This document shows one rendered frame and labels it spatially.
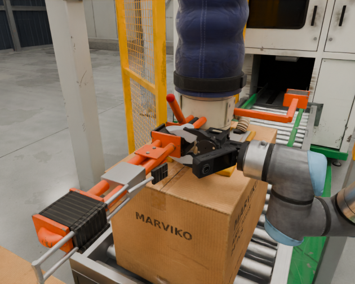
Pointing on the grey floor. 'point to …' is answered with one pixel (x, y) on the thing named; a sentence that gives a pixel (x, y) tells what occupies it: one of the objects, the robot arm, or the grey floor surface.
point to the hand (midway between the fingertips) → (168, 142)
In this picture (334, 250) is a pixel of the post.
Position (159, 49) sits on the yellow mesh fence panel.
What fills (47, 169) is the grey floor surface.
